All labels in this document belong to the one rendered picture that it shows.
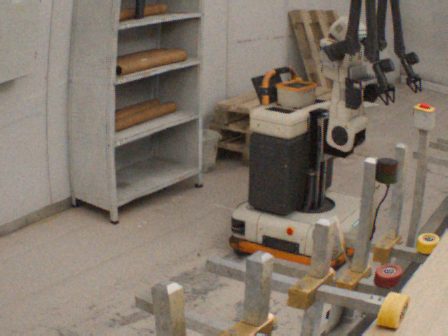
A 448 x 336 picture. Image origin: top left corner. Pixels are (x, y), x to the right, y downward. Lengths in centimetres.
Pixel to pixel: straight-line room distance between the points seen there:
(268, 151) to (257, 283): 236
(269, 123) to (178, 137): 148
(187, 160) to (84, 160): 92
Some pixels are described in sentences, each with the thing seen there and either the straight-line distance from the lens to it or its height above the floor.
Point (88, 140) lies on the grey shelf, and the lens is 420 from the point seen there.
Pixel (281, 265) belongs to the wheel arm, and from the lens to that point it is 176.
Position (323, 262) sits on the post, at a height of 101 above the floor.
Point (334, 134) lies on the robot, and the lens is 348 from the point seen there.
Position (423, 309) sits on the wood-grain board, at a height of 90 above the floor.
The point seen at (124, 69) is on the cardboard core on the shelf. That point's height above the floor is 94.
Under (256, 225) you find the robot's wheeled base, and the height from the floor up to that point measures 23.
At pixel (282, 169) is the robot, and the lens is 350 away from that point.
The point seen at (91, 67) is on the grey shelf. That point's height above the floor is 98.
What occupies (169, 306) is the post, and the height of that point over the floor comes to 113.
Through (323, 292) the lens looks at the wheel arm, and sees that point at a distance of 141.
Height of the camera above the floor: 163
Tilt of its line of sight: 18 degrees down
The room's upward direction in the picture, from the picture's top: 1 degrees clockwise
